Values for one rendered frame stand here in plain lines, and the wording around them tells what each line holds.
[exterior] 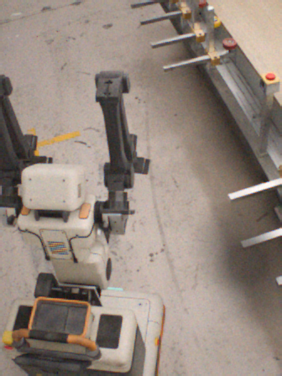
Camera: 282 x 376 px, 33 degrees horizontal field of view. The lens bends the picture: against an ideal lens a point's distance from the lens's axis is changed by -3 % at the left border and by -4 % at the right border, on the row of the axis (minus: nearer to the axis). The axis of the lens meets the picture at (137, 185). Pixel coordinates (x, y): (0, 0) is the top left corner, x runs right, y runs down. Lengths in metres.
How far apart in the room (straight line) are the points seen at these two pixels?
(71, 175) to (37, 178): 0.12
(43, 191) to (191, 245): 1.53
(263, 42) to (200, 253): 1.32
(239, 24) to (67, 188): 1.79
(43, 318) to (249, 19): 2.15
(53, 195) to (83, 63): 2.80
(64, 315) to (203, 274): 1.24
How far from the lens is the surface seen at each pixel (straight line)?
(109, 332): 1.98
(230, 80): 3.11
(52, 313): 1.96
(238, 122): 2.73
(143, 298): 2.61
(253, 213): 3.20
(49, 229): 1.77
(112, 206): 1.76
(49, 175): 1.69
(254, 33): 3.03
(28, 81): 4.38
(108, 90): 1.59
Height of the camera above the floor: 2.65
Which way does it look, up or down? 52 degrees down
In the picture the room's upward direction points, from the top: 10 degrees counter-clockwise
